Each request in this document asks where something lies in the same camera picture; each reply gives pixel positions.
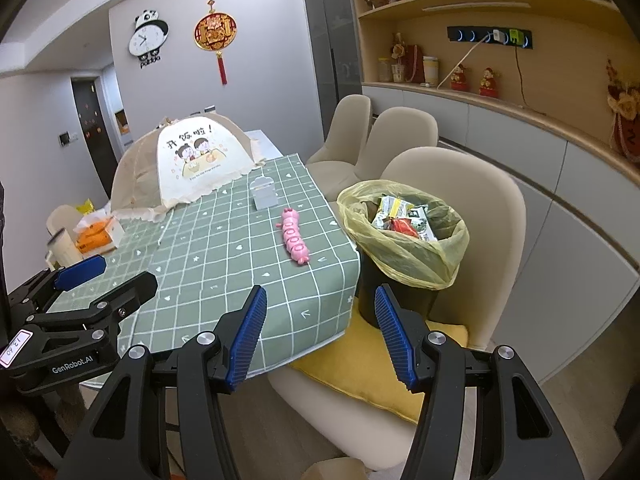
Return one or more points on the silver yellow snack packet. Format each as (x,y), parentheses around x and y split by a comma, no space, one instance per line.
(392,209)

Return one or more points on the red doll figurine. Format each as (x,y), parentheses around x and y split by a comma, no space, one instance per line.
(460,79)
(489,84)

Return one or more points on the large brown doll ornament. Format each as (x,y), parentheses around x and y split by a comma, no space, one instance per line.
(625,110)

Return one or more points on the green checked tablecloth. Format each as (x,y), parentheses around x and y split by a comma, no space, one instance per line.
(225,270)

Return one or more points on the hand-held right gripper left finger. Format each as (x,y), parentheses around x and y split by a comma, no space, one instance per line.
(247,340)

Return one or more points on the white lidded jar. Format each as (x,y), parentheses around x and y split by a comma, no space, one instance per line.
(431,71)

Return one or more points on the white container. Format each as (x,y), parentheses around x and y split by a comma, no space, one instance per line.
(62,250)

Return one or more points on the black wall socket strip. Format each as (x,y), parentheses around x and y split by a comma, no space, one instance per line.
(480,36)

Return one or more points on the white charger plug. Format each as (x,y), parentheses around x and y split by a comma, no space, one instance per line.
(498,36)

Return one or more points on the wooden wall shelf unit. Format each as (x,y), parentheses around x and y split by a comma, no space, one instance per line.
(560,70)

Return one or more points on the printed mesh food cover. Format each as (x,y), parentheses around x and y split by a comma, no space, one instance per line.
(200,175)

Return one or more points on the red knot wall ornament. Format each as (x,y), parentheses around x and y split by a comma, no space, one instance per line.
(215,32)

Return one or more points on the dark red gift bag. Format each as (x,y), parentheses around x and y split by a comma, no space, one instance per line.
(414,62)

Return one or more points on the white sideboard cabinet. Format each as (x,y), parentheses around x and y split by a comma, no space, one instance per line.
(525,160)

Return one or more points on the yellow plastic packet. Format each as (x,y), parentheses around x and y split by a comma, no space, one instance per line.
(85,207)

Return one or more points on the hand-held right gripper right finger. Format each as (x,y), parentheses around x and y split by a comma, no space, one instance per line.
(395,340)

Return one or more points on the dark door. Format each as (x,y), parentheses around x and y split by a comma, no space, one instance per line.
(95,135)

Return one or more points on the green charger plug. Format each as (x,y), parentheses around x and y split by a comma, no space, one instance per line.
(517,37)

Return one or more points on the panda wall clock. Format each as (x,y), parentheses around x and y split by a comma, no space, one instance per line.
(145,40)

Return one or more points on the sisal scratching post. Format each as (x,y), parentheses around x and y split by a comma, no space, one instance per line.
(70,410)

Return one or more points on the flower ornament in cup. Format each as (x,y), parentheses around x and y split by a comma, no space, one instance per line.
(398,52)

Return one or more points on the clear plastic jar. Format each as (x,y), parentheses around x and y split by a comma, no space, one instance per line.
(384,70)

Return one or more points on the wall intercom panel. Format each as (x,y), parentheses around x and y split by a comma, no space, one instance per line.
(64,138)

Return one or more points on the yellow seat cushion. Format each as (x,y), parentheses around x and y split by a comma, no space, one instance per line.
(350,360)

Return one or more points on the pink caterpillar toy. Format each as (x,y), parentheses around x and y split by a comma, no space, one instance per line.
(292,235)

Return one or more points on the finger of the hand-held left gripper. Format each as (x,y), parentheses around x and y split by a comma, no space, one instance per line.
(80,271)
(135,290)

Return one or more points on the orange tissue box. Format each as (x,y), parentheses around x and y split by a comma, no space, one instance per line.
(97,235)

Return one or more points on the black bin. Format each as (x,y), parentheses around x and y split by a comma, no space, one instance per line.
(370,300)

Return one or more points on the red snack packet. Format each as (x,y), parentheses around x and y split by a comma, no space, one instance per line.
(405,226)

